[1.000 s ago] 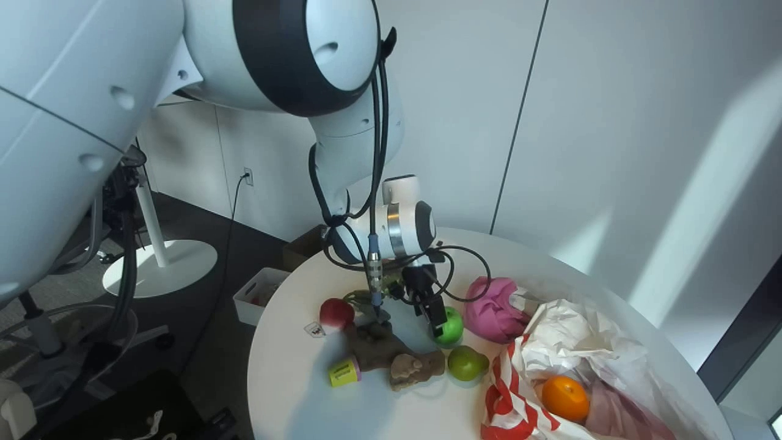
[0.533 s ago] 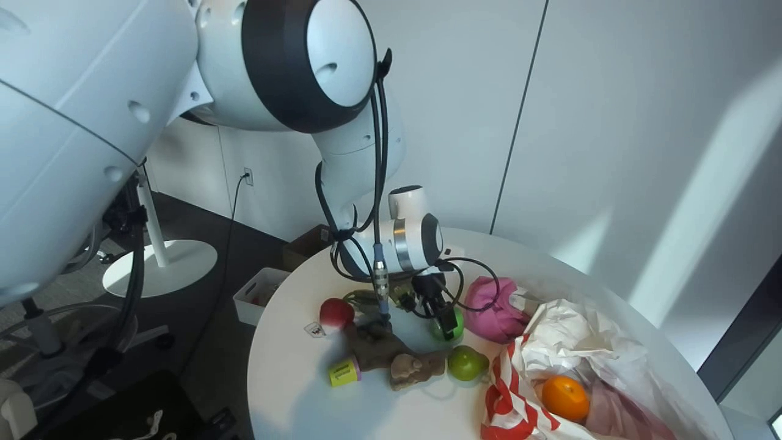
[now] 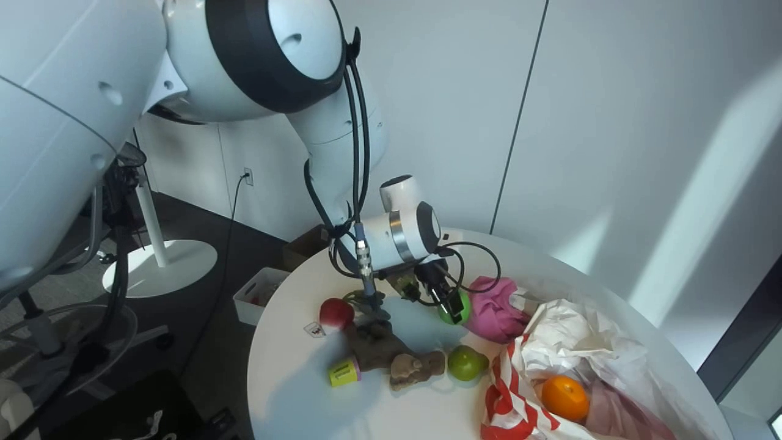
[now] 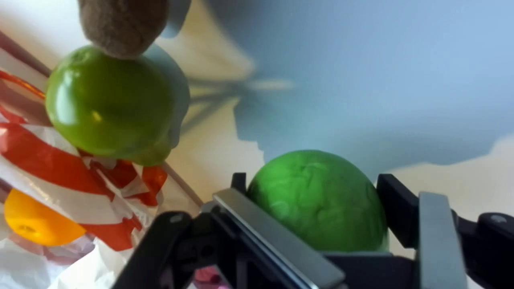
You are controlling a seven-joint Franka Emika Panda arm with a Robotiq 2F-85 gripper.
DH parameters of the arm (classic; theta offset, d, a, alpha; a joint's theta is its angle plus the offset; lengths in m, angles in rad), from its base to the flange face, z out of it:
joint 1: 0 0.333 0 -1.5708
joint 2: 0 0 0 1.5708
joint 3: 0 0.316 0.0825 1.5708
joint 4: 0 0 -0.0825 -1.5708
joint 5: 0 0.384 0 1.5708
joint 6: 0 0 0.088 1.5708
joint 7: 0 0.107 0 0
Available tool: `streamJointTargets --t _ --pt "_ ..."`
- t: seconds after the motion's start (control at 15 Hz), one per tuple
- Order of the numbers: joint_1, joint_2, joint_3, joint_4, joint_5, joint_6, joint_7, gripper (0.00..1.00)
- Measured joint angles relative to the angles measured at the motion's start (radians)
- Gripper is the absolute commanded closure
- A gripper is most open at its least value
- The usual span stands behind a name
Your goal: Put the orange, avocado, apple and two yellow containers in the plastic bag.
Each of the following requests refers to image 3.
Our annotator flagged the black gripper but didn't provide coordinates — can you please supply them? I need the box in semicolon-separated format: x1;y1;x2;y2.
411;262;475;326

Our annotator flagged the green avocado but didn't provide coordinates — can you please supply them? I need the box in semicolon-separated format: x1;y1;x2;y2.
444;346;492;384

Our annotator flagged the orange fruit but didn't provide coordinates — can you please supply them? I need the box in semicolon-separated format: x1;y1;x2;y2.
540;375;592;425

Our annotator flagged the clear plastic bag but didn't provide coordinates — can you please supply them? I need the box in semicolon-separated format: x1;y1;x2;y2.
480;296;703;440

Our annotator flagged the pink cloth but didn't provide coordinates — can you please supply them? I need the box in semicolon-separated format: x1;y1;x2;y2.
464;276;534;346

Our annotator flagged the dark green toy leaf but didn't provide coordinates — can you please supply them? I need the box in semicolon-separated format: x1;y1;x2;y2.
344;290;397;329

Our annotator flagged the brown plush toy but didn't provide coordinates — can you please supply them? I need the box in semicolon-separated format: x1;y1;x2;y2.
342;319;449;392

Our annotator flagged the red white radish toy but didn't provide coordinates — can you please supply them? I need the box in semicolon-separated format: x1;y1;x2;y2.
315;296;358;339

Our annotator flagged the brown box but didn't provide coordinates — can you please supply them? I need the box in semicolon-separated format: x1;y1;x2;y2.
278;225;332;273

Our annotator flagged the small white box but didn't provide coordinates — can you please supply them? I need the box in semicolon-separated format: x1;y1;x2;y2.
232;268;292;329

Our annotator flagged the white plastic object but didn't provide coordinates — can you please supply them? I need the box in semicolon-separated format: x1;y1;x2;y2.
0;378;41;440

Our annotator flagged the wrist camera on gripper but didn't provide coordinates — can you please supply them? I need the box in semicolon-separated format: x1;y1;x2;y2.
388;273;425;302

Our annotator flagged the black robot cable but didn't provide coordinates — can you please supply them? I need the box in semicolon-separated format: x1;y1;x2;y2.
300;0;504;331

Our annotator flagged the black wall power cord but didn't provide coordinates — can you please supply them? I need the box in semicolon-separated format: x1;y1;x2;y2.
229;170;254;225

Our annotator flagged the white pedestal side table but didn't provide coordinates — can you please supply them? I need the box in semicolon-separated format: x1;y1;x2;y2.
100;174;220;302

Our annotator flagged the black chair with ring base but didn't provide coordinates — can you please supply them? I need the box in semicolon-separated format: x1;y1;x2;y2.
0;268;173;411

